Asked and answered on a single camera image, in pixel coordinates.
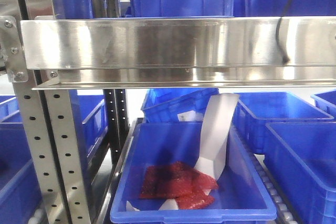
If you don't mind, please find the stainless steel shelf beam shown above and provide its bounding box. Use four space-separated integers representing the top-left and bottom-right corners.
20 16 336 90

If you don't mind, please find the perforated steel shelf upright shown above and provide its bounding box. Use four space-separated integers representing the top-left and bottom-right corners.
1 0 96 223

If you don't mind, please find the tilted blue bin rear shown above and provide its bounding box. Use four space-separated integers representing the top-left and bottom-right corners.
141 88 219 123

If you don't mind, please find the white paper strip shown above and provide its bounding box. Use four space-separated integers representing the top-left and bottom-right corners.
194 93 239 180

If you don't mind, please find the blue bin right rear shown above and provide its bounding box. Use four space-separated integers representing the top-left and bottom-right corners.
233 92 334 154

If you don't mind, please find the blue bin with red bag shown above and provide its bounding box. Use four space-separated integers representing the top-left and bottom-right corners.
110 122 277 223

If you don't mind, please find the blue bin right front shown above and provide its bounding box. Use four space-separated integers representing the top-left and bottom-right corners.
264 122 335 223

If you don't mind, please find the blue bin left lower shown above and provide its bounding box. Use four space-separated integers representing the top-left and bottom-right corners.
1 95 107 223

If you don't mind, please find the black cable over beam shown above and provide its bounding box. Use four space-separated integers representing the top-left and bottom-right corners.
275 0 300 65

